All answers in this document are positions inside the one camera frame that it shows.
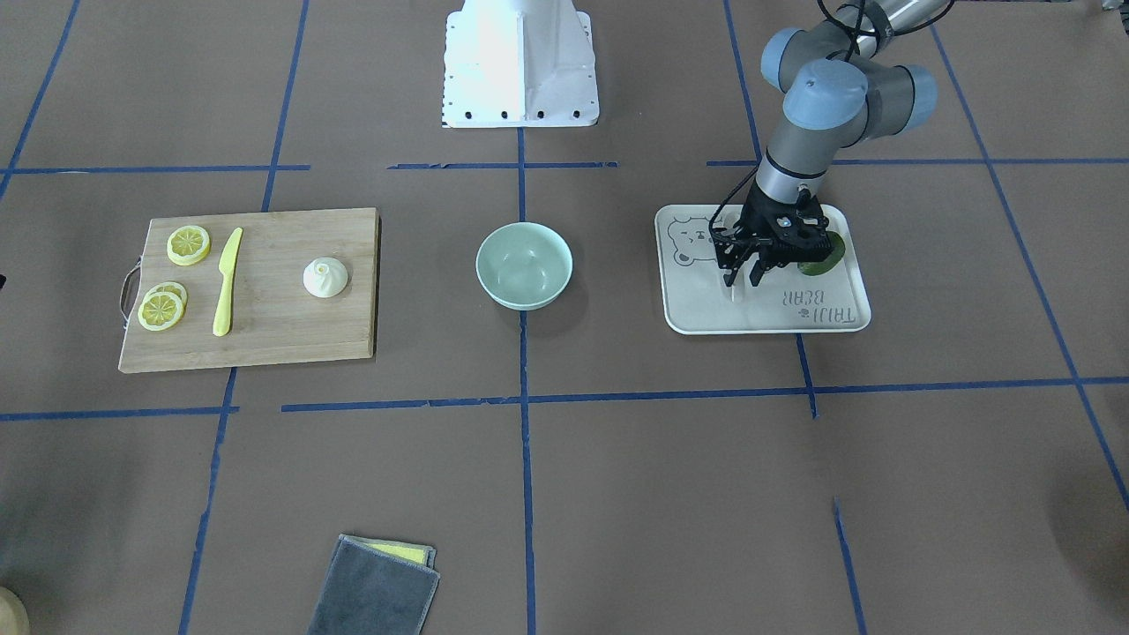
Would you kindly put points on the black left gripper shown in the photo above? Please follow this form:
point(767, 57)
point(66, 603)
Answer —
point(756, 218)

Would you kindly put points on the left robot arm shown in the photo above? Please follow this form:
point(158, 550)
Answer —
point(834, 96)

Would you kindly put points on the light green bowl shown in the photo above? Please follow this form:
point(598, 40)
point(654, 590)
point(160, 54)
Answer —
point(524, 265)

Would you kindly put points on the white bear tray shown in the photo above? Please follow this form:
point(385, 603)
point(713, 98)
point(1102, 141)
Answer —
point(696, 302)

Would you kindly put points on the yellow sponge cloth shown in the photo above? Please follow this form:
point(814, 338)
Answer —
point(422, 555)

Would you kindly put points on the bamboo cutting board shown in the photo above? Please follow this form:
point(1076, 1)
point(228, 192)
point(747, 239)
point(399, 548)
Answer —
point(275, 321)

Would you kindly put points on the yellow plastic knife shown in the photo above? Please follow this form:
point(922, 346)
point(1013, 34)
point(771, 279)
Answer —
point(223, 315)

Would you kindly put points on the upper lemon slice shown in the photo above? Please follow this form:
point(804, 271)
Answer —
point(188, 245)

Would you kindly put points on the lower back lemon slice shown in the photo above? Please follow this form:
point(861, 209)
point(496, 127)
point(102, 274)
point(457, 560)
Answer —
point(171, 287)

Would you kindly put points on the wooden mug tree stand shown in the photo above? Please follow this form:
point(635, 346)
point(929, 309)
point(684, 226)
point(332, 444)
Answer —
point(14, 618)

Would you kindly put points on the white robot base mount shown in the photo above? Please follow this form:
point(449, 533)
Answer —
point(519, 64)

